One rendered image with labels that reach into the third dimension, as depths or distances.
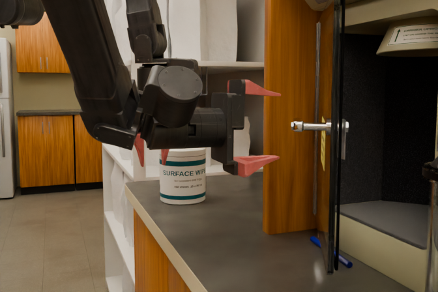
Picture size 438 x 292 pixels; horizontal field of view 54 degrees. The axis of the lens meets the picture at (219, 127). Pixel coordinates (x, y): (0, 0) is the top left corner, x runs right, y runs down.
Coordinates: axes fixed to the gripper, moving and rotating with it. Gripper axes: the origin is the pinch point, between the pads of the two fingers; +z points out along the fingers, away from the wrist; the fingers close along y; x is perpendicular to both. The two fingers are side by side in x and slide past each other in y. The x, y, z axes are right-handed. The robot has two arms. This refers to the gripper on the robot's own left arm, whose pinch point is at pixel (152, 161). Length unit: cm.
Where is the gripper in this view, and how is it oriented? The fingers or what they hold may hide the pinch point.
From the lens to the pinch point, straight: 92.7
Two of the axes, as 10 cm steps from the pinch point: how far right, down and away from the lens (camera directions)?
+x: -3.6, -0.8, 9.3
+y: 9.3, -0.4, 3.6
